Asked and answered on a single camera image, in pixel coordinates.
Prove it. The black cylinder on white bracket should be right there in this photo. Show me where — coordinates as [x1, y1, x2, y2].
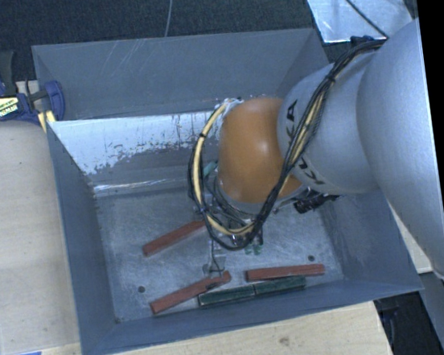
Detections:
[291, 190, 342, 216]

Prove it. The red-brown flat block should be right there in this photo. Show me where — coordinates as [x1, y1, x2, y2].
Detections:
[244, 259, 327, 287]
[138, 218, 211, 258]
[146, 269, 236, 317]

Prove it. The pale wood flat board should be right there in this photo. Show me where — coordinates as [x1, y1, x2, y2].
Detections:
[0, 116, 84, 355]

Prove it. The dark green flat block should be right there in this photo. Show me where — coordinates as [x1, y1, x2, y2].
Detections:
[252, 274, 309, 299]
[196, 283, 258, 310]

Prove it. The grey metal bin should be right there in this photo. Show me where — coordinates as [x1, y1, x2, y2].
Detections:
[31, 0, 428, 355]

